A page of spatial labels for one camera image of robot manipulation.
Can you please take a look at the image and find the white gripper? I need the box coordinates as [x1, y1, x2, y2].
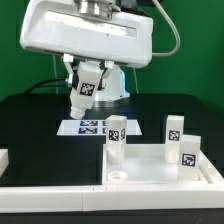
[20, 0, 153, 90]

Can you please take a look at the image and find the white square table top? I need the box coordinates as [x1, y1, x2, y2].
[102, 144, 224, 185]

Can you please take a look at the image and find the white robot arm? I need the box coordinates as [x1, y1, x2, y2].
[20, 0, 153, 101]

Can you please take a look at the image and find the white marker sheet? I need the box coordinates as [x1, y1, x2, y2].
[57, 119, 142, 136]

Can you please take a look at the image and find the white U-shaped obstacle fence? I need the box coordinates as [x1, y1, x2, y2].
[0, 156, 224, 213]

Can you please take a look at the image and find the white cable left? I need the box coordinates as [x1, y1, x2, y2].
[52, 54, 60, 95]

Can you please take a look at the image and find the black cable at base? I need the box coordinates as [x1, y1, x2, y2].
[25, 77, 69, 95]

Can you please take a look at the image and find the grey cable right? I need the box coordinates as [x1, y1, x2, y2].
[151, 0, 182, 58]

